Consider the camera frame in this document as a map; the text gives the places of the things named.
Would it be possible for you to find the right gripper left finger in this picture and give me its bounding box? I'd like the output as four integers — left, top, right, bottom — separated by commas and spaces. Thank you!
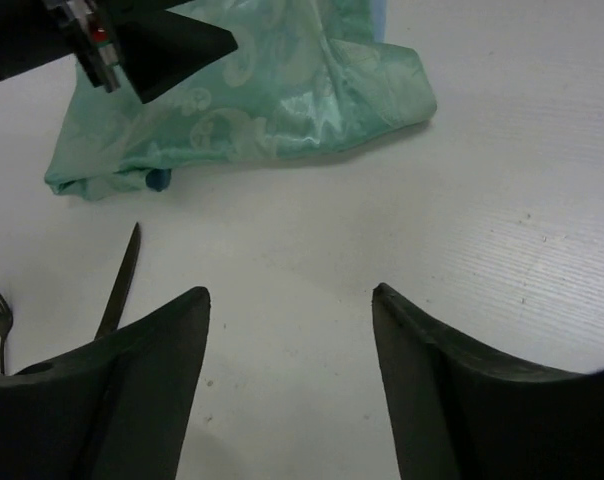
0, 287, 211, 479

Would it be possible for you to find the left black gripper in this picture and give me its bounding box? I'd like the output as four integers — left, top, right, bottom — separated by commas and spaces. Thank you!
0, 0, 238, 104

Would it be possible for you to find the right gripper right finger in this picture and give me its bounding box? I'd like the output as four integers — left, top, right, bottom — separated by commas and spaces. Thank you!
372, 284, 604, 479

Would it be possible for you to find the green patterned cloth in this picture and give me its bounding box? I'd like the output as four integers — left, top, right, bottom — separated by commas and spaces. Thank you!
44, 1, 437, 201

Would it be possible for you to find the black table knife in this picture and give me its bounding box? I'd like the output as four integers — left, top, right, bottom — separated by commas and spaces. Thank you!
94, 223, 141, 340

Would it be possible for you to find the dark metal fork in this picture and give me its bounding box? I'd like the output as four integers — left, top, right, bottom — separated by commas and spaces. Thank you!
0, 293, 14, 375

